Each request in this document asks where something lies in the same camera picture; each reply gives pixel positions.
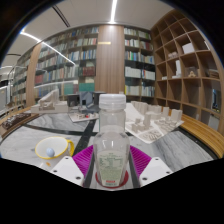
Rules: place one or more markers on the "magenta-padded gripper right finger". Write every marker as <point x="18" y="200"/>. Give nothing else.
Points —
<point x="155" y="169"/>

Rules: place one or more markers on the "white city block model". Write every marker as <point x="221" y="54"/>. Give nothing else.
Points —
<point x="153" y="125"/>

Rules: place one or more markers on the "clear plastic bottle white cap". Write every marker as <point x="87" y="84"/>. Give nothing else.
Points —
<point x="111" y="146"/>

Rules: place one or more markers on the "tall bookshelf full of books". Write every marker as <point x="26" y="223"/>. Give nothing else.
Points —
<point x="80" y="60"/>

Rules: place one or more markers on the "ceiling light strip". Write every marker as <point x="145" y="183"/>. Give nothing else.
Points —
<point x="113" y="10"/>

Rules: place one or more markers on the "dark grey building model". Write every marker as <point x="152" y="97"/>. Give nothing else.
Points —
<point x="83" y="100"/>

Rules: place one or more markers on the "flat white site model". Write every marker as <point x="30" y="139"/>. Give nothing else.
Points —
<point x="83" y="116"/>

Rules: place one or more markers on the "white cup yellow rim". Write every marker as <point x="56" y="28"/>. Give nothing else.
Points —
<point x="55" y="146"/>

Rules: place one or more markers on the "brown model on wooden board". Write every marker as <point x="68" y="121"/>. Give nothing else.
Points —
<point x="16" y="120"/>

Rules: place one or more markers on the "wooden cubby shelf unit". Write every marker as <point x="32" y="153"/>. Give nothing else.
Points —
<point x="186" y="66"/>

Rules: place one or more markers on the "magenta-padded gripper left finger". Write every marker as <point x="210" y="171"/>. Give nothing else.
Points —
<point x="66" y="168"/>

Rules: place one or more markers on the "white stepped architectural model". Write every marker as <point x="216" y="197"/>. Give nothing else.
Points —
<point x="50" y="103"/>

